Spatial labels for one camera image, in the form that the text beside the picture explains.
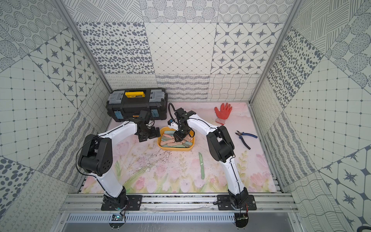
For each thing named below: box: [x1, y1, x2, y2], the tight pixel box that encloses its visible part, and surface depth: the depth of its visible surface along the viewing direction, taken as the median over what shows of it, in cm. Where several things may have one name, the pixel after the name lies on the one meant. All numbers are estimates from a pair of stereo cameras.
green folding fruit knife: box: [198, 151, 205, 180], surface depth 88 cm
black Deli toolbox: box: [105, 87, 168, 123], surface depth 100 cm
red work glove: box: [214, 102, 233, 126], surface depth 117 cm
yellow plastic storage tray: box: [156, 126, 196, 152], surface depth 95 cm
